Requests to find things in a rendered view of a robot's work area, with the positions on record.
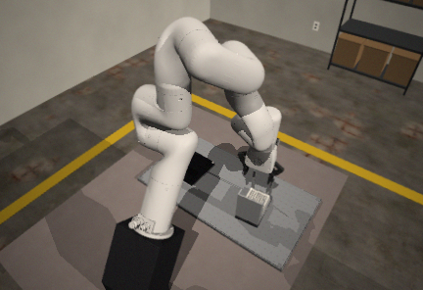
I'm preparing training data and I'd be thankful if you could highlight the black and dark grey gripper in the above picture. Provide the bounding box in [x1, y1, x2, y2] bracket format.
[238, 145, 284, 184]

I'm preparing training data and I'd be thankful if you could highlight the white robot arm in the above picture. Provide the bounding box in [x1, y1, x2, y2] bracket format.
[129, 17, 281, 239]

